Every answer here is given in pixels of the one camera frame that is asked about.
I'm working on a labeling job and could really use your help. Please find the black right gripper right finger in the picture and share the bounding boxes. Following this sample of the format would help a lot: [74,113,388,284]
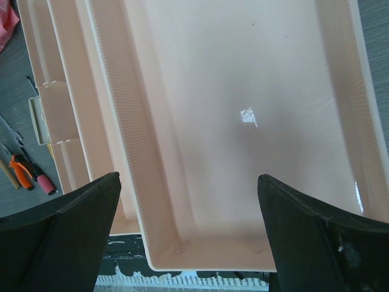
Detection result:
[257,175,388,291]

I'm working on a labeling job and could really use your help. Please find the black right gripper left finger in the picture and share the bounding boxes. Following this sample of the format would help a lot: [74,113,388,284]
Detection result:
[1,172,122,291]

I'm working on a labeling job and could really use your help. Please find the silver combination spanner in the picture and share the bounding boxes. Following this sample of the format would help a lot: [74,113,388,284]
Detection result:
[0,114,24,147]

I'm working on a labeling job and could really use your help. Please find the pink plastic tool box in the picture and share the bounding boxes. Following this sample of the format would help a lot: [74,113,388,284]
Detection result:
[18,1,388,271]

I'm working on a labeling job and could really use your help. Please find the yellow handled pliers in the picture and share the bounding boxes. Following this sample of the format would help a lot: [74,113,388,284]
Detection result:
[46,143,54,159]

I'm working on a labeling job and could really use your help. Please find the pink plastic bag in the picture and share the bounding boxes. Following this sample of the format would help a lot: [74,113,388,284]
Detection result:
[0,0,20,52]

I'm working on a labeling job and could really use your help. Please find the pink handled screwdriver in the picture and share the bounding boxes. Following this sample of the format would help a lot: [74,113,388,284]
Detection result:
[21,147,57,195]

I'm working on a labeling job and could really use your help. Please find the orange handled pliers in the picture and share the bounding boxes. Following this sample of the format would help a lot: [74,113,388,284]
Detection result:
[1,142,34,190]

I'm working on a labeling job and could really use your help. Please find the wooden hammer handle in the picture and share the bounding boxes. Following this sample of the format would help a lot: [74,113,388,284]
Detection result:
[0,159,21,189]

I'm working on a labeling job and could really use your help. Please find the white slotted cable duct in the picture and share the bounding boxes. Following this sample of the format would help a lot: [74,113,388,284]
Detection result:
[94,266,270,291]

